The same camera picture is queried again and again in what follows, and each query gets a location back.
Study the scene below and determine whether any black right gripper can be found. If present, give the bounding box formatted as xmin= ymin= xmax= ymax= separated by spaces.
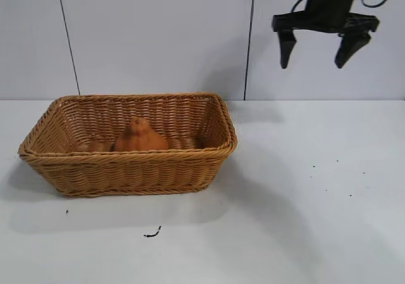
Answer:
xmin=272 ymin=0 xmax=380 ymax=70

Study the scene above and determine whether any rectangular woven wicker basket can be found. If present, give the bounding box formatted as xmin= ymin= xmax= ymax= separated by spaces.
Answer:
xmin=18 ymin=91 xmax=239 ymax=199

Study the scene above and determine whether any orange with knobbed top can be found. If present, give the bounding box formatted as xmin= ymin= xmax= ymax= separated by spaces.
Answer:
xmin=114 ymin=116 xmax=170 ymax=152

